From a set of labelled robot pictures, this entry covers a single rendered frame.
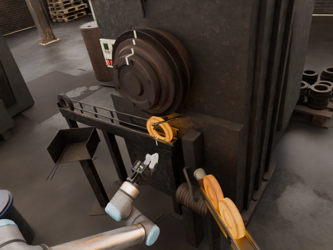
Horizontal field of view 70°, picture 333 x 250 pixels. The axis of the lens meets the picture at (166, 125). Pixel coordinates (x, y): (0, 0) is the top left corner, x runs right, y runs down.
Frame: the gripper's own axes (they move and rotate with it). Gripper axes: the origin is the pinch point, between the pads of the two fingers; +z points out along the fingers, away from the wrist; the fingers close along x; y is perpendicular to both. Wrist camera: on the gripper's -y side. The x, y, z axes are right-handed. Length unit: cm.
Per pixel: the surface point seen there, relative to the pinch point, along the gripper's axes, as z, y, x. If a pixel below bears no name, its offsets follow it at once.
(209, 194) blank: -4.3, -5.2, -33.6
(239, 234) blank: -16, 4, -54
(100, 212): -39, -66, 58
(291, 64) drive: 105, -15, -37
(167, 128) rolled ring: 18.1, 0.3, 4.9
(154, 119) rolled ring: 18.8, 4.2, 13.1
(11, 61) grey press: 46, -22, 304
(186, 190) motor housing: -3.7, -21.2, -15.4
